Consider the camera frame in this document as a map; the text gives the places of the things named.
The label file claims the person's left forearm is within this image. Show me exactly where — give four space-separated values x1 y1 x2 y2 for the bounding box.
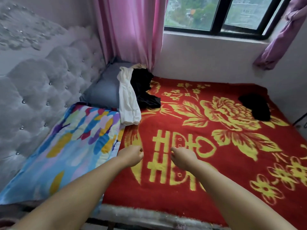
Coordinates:
12 158 130 230

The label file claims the colourful patterned pillow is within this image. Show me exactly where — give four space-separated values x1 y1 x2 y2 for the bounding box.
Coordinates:
0 103 126 205

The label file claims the black framed window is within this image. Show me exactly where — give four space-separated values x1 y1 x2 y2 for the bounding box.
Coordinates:
164 0 294 41

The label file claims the small black garment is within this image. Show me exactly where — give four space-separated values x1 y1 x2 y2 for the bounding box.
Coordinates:
238 92 272 122

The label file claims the person's right hand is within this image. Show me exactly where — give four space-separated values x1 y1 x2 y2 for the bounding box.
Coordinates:
170 146 200 173

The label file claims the white long garment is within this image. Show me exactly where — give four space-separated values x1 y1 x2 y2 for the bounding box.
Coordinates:
116 66 143 127

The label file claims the person's right forearm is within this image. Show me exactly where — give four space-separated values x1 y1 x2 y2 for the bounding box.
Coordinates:
187 163 298 230

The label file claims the red bedsheet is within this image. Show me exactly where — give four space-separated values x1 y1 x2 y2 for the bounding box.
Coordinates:
102 76 307 230

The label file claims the tied pink curtain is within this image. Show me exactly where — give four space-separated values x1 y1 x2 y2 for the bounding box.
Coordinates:
253 0 307 71

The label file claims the wide pink curtain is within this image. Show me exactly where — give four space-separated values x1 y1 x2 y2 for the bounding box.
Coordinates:
92 0 169 72

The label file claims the person's left hand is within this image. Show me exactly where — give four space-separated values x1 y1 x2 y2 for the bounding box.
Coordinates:
116 144 145 168

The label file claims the grey pillow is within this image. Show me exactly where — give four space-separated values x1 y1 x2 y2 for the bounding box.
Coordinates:
79 60 135 111

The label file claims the white bed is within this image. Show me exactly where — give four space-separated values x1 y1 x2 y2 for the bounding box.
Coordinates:
0 0 307 230

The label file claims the white tufted headboard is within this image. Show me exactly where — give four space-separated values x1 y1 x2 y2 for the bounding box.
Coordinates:
0 0 107 191

